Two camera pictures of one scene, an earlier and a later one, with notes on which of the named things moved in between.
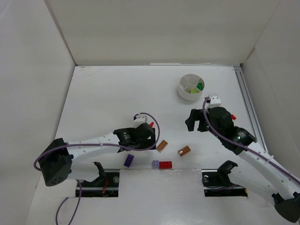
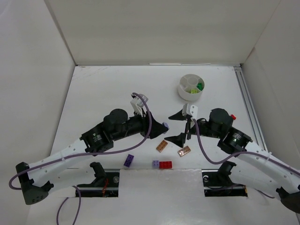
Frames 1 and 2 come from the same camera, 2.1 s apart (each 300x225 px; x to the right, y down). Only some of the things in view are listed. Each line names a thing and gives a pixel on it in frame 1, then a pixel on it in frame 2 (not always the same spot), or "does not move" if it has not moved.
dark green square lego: x=200 y=86 does not move
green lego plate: x=199 y=86 does not move
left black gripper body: x=147 y=139 → x=145 y=126
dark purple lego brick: x=128 y=160 does not move
